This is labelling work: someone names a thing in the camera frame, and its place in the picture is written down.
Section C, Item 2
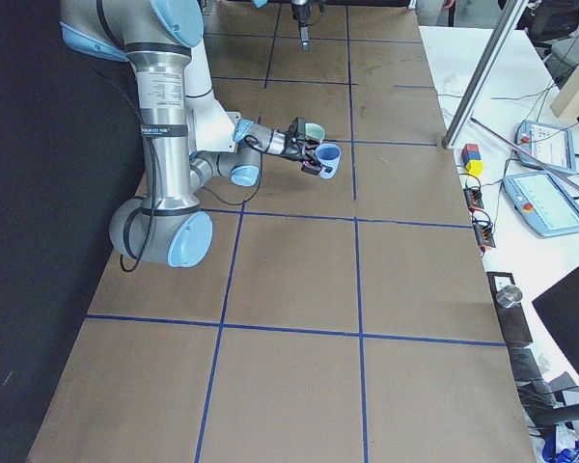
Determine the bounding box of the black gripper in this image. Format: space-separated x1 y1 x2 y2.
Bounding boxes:
291 0 312 51
282 134 332 176

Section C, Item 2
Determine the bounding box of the light blue plastic cup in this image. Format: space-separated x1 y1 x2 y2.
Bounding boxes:
315 143 342 179

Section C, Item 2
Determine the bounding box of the mint green ceramic bowl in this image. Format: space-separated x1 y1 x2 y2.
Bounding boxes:
305 123 325 144

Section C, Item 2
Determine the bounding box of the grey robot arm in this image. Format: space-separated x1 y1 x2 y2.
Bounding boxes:
61 1 341 267

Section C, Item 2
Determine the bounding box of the blue cube block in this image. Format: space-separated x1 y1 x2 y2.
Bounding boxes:
461 150 482 165

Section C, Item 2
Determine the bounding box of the red cube block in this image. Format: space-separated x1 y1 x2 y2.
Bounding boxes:
461 144 480 153

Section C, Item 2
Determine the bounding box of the yellow cube block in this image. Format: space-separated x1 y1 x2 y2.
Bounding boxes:
465 159 483 177

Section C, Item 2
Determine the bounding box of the far black power strip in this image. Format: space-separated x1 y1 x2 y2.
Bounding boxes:
463 187 484 212

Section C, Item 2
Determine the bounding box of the black power strip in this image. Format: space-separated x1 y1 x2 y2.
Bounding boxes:
472 217 496 252
463 187 484 212

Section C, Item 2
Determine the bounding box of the near black power strip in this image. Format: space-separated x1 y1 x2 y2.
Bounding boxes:
472 217 496 252

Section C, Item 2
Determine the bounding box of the near blue teach pendant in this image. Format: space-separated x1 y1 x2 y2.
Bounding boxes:
503 172 579 237

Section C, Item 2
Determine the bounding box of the blue teach pendant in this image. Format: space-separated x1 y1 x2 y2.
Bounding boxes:
503 172 579 237
516 120 576 174

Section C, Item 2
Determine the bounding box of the far blue teach pendant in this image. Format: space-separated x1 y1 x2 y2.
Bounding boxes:
516 120 576 174

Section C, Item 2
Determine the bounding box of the small metal cup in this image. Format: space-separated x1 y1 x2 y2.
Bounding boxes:
495 285 523 309

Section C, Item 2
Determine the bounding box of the black metal block stand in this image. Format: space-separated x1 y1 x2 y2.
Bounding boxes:
486 271 533 348

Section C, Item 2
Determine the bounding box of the long silver grabber tool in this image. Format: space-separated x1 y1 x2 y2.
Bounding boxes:
470 118 579 191

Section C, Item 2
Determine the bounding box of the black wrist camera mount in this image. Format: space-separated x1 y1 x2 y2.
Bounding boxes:
288 117 306 143

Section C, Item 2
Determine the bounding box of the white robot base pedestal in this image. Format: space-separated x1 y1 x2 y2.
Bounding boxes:
184 39 235 152

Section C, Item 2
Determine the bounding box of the aluminium frame post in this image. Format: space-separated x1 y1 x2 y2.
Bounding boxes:
442 0 528 149

